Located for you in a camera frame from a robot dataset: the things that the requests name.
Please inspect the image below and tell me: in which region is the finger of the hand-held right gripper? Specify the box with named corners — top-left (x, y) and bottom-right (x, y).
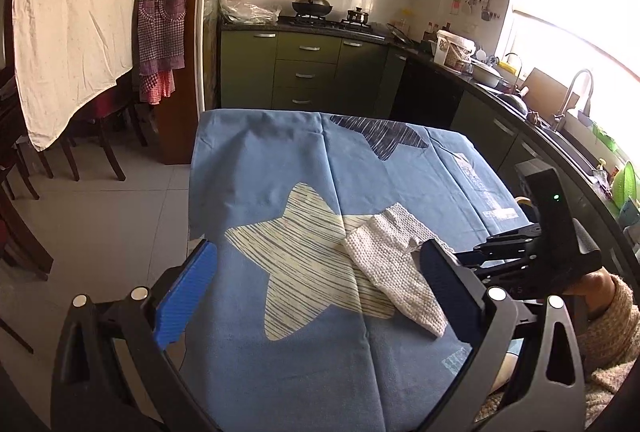
top-left (456, 223), bottom-right (543, 269)
top-left (477, 265), bottom-right (546, 303)

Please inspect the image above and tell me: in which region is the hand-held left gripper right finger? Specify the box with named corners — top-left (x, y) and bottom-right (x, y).
top-left (419, 238), bottom-right (587, 432)

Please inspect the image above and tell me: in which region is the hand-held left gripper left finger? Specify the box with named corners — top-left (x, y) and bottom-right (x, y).
top-left (50, 238), bottom-right (221, 432)

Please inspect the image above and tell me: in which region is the white knitted cloth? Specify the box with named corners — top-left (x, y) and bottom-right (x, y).
top-left (342, 202), bottom-right (458, 339)

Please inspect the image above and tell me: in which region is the person's right forearm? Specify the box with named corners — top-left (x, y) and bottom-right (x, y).
top-left (582, 276), bottom-right (640, 430)

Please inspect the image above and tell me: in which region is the person's right hand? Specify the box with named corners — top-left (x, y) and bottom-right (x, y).
top-left (575, 268), bottom-right (617, 319)

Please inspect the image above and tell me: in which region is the green plastic colander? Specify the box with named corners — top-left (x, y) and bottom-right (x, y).
top-left (611, 161), bottom-right (640, 209)

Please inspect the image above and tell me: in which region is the dark kettle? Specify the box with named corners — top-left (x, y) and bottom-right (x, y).
top-left (495, 86), bottom-right (529, 114)

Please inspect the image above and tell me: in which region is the wooden cutting board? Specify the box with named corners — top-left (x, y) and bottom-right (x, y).
top-left (522, 67), bottom-right (571, 115)

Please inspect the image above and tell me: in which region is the steel kitchen faucet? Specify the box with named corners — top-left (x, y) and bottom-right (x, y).
top-left (552, 68), bottom-right (595, 133)

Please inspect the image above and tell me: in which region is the blue star-print tablecloth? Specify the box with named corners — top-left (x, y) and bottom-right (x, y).
top-left (187, 108), bottom-right (533, 432)

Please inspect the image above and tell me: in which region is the white enamel basin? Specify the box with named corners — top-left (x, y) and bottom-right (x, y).
top-left (472, 60), bottom-right (506, 88)

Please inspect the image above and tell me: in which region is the dark wooden chair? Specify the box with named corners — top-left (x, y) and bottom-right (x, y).
top-left (65, 77), bottom-right (151, 183)

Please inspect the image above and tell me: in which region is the wooden chair with red cushion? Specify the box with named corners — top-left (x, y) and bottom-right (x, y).
top-left (0, 67), bottom-right (56, 283)

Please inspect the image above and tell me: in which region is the white plastic bucket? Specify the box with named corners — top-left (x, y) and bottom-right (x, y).
top-left (434, 30), bottom-right (476, 73)

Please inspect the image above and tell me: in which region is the glass pot lid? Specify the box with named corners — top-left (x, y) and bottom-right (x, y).
top-left (387, 23), bottom-right (414, 44)

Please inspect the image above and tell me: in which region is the green kitchen base cabinet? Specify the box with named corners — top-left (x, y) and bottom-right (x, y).
top-left (219, 25), bottom-right (531, 193)

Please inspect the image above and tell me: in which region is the checkered apron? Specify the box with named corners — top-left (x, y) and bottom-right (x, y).
top-left (136, 0), bottom-right (188, 106)

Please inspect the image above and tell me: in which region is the crumpled clear plastic bag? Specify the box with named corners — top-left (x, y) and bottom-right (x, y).
top-left (219, 0), bottom-right (282, 26)

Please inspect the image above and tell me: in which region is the white hanging cloth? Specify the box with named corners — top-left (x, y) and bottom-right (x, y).
top-left (11, 0), bottom-right (153, 152)

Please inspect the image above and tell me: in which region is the black wok with lid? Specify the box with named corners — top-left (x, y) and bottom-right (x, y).
top-left (291, 0), bottom-right (333, 17)

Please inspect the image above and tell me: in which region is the orange wooden door frame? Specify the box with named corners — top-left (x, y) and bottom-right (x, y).
top-left (150, 0), bottom-right (211, 165)

